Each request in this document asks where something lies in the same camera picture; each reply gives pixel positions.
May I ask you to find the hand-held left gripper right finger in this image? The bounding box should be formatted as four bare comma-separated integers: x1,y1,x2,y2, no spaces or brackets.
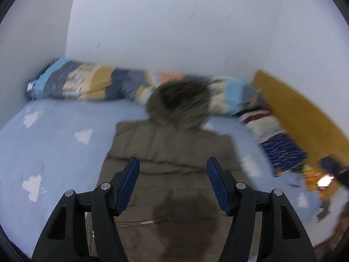
206,157,318,262

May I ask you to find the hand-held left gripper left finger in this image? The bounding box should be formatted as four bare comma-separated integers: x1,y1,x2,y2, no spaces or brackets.
32,157,140,262

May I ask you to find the olive puffer jacket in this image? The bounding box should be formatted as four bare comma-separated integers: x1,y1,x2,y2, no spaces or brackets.
84,80,263,262

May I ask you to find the blue star print pillow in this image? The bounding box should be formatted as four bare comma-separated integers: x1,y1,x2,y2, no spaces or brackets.
238,109,310,177

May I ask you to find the light blue cloud bed sheet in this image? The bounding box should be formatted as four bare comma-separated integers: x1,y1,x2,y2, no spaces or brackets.
0,100,323,262

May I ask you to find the wooden headboard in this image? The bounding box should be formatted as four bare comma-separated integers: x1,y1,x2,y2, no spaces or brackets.
252,70,349,176

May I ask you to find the patchwork printed blanket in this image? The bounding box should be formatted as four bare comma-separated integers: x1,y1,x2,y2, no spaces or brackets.
26,57,265,118

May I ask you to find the dark grey object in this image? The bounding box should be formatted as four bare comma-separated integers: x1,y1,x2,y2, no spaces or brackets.
320,155,349,187

